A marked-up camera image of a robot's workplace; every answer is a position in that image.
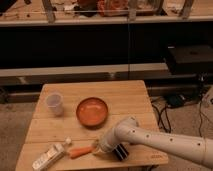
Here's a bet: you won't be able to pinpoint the orange pepper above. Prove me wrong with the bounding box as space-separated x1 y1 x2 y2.
69 146 93 159

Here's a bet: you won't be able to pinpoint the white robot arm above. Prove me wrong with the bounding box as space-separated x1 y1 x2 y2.
94 117 213 169

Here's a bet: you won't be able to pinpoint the orange ceramic bowl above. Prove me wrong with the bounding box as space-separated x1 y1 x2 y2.
76 97 108 127

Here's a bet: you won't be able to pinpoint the black white striped block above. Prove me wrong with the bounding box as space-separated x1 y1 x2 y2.
113 144 129 161

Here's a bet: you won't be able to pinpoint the wooden table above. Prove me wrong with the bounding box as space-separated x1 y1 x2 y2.
15 80 168 171

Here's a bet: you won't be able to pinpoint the white plastic bottle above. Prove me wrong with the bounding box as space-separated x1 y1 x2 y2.
32 137 72 171

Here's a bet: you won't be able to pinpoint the translucent plastic cup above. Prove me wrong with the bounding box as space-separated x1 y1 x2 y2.
45 93 64 116

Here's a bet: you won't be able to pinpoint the wooden shelf rack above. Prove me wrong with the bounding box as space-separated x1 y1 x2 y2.
0 0 213 87

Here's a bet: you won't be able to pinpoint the black box on shelf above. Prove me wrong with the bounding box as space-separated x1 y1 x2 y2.
165 45 213 75

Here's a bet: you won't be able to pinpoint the orange clutter on shelf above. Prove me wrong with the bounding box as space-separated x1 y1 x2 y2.
75 0 159 17

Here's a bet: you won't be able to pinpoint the black cables on floor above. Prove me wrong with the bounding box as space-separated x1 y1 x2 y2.
150 94 213 138

